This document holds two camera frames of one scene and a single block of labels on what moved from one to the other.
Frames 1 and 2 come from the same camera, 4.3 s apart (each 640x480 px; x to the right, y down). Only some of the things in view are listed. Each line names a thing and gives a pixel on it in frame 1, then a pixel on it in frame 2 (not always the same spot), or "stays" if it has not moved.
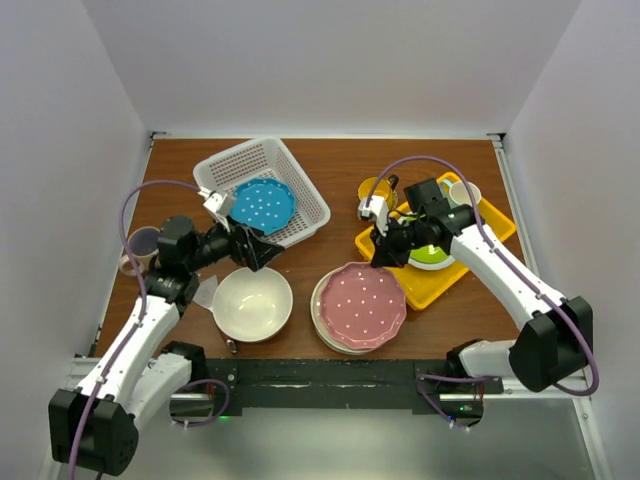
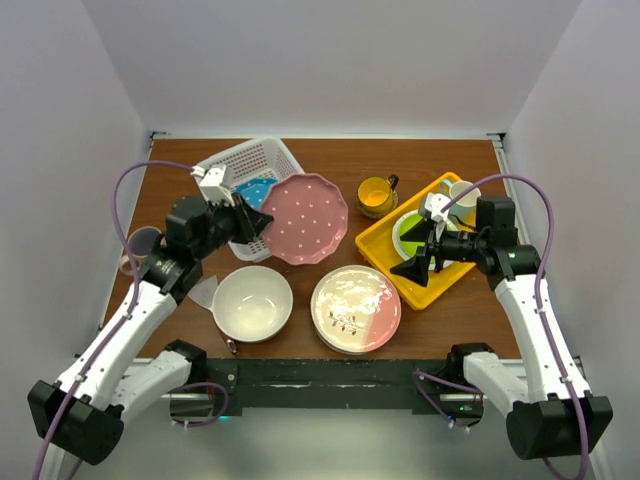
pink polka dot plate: [362, 305] → [310, 218]
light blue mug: [456, 194] stays
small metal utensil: [232, 346] stays
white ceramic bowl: [250, 306] stays
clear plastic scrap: [205, 291] stays
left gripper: [247, 247] → [249, 222]
